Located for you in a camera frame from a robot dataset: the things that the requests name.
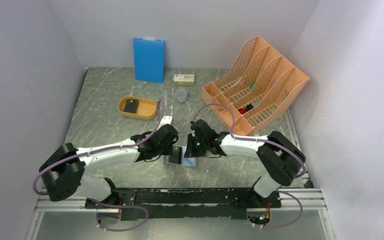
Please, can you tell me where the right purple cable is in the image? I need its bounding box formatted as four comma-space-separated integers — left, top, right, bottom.
190, 103, 309, 230

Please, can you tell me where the grey card holder wallet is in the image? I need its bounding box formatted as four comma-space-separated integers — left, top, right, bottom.
163, 145, 198, 168

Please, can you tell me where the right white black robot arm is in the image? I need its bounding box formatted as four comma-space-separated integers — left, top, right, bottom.
184, 119, 306, 207

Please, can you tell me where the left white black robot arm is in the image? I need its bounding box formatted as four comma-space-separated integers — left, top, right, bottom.
37, 116, 179, 208

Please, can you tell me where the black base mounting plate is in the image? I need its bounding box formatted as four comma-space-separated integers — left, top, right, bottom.
103, 187, 282, 221

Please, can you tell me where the black credit card stack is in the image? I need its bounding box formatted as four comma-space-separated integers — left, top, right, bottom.
122, 99, 139, 114

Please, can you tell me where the red black object in rack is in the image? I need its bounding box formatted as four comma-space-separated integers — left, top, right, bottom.
238, 104, 254, 115

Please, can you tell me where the small white red box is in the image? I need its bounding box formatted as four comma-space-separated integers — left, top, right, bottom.
173, 73, 195, 86

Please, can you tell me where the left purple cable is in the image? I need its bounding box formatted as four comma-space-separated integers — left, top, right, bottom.
33, 98, 166, 233

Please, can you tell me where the blue board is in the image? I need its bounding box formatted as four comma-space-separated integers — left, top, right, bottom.
132, 38, 165, 83

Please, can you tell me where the yellow oval tray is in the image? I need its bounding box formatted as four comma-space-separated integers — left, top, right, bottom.
118, 96, 158, 120

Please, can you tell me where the orange file organizer rack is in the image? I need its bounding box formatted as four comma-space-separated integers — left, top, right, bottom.
201, 36, 310, 136

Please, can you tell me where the purple cable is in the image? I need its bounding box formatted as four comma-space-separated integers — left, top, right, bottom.
33, 98, 166, 233
190, 103, 309, 230

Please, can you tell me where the small clear plastic cup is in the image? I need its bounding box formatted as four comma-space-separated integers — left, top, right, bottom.
175, 88, 188, 104

